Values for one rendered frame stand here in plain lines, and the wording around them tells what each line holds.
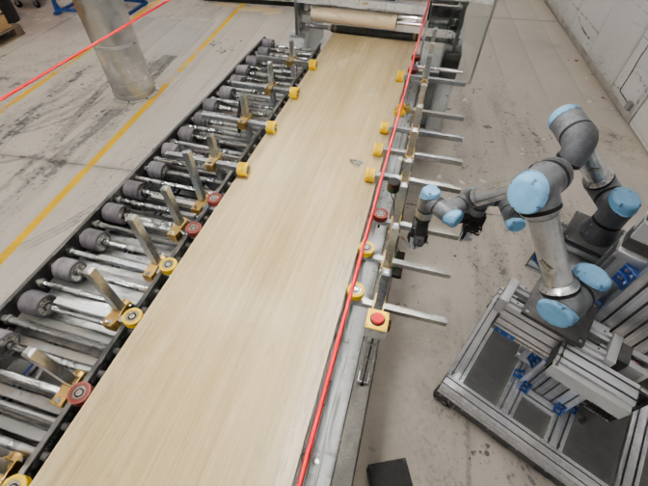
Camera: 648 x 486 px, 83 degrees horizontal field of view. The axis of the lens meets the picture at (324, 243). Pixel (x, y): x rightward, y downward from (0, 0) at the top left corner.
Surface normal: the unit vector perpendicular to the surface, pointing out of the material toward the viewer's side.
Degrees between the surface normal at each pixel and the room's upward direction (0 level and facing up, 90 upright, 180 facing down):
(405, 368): 0
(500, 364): 0
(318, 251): 0
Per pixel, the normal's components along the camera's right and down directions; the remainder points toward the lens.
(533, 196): -0.86, 0.33
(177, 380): 0.00, -0.65
